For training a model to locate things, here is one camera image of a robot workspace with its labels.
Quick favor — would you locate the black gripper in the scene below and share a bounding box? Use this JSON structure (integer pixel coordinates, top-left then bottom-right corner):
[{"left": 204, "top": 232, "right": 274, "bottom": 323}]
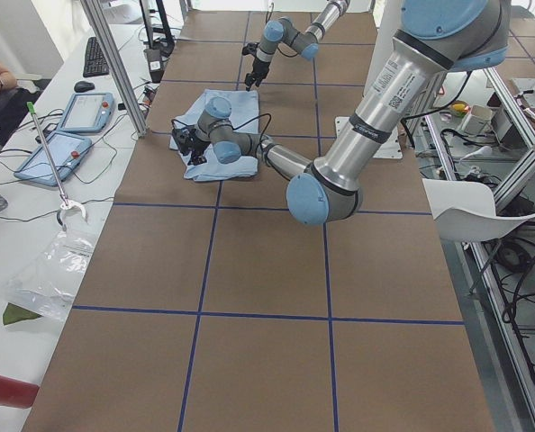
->
[
  {"left": 188, "top": 130, "right": 211, "bottom": 166},
  {"left": 244, "top": 58, "right": 270, "bottom": 90}
]

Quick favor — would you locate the light blue striped shirt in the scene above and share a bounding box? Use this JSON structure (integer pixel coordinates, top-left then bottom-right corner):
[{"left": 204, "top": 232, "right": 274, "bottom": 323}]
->
[{"left": 172, "top": 89, "right": 259, "bottom": 183}]

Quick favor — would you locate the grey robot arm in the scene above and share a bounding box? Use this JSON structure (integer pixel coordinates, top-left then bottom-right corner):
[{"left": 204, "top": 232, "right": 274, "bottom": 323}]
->
[
  {"left": 173, "top": 1, "right": 511, "bottom": 225},
  {"left": 241, "top": 0, "right": 350, "bottom": 91}
]

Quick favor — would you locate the blue teach pendant far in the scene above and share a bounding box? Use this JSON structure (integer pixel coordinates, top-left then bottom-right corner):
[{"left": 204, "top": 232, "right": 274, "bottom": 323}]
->
[{"left": 58, "top": 93, "right": 114, "bottom": 134}]

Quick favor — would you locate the blue teach pendant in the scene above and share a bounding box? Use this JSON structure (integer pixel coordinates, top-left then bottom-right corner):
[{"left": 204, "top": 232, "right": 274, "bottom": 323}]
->
[
  {"left": 14, "top": 131, "right": 92, "bottom": 186},
  {"left": 58, "top": 93, "right": 114, "bottom": 134}
]

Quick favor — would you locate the blue teach pendant near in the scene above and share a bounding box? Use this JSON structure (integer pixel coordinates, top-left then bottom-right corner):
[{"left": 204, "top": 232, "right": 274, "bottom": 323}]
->
[{"left": 14, "top": 131, "right": 92, "bottom": 186}]

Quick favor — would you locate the black computer mouse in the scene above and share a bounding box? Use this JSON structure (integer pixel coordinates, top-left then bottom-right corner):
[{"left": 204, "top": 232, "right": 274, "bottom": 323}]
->
[{"left": 74, "top": 81, "right": 95, "bottom": 93}]

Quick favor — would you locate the metal reacher grabber stick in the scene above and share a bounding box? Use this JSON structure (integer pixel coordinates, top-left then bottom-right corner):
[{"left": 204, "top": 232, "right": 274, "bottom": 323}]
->
[{"left": 26, "top": 102, "right": 87, "bottom": 232}]

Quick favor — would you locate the black keyboard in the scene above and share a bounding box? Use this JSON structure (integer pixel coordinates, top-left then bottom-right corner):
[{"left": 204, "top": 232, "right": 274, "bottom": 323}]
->
[{"left": 82, "top": 36, "right": 109, "bottom": 77}]

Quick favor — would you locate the clear plastic bag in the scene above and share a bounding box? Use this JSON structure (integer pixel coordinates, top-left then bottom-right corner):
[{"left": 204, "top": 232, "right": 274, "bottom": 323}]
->
[{"left": 3, "top": 229, "right": 98, "bottom": 322}]

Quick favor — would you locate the green cloth piece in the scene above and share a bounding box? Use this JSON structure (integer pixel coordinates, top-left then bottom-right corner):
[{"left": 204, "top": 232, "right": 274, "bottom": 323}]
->
[{"left": 2, "top": 302, "right": 41, "bottom": 326}]

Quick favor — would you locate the white curved chair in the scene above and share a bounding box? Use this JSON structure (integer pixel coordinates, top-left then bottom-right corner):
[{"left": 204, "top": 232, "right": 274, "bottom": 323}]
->
[{"left": 422, "top": 178, "right": 535, "bottom": 242}]

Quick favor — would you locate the red bottle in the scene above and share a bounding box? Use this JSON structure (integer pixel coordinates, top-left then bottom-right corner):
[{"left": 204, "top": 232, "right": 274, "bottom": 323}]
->
[{"left": 0, "top": 375, "right": 40, "bottom": 409}]

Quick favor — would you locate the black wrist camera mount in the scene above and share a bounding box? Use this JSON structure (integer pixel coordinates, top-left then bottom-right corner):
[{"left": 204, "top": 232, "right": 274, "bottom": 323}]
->
[
  {"left": 170, "top": 126, "right": 195, "bottom": 156},
  {"left": 241, "top": 42, "right": 258, "bottom": 57}
]

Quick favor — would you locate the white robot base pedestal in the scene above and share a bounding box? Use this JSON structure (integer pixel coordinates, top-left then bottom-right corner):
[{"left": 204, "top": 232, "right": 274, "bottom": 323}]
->
[{"left": 334, "top": 17, "right": 406, "bottom": 161}]

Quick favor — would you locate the aluminium frame post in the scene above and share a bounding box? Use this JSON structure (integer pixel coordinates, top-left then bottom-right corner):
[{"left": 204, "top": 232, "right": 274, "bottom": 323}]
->
[{"left": 81, "top": 0, "right": 148, "bottom": 138}]

